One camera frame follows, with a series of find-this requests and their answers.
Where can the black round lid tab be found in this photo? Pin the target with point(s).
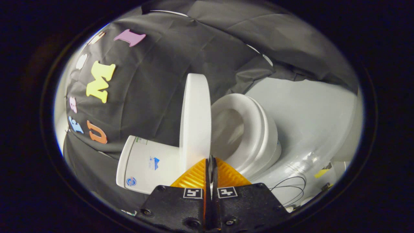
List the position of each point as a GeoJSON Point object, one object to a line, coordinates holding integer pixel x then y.
{"type": "Point", "coordinates": [212, 163]}

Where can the yellow tape strip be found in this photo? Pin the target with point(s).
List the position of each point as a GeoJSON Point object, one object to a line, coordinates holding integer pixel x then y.
{"type": "Point", "coordinates": [322, 171]}

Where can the white toilet seat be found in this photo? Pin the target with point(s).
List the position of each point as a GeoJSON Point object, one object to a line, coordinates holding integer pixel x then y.
{"type": "Point", "coordinates": [255, 129]}

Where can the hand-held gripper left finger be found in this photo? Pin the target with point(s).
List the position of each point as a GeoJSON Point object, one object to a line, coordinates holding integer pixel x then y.
{"type": "Point", "coordinates": [176, 207]}

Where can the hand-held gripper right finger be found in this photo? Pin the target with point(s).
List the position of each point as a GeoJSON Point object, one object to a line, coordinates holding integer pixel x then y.
{"type": "Point", "coordinates": [249, 207]}

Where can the black backdrop cloth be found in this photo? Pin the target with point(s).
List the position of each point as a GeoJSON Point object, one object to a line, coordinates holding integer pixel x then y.
{"type": "Point", "coordinates": [155, 81]}

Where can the white toilet lid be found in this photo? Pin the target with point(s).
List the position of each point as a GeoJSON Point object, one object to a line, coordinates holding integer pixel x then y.
{"type": "Point", "coordinates": [195, 123]}

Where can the white ceramic toilet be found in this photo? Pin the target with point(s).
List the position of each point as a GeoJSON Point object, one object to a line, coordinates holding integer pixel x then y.
{"type": "Point", "coordinates": [152, 161]}

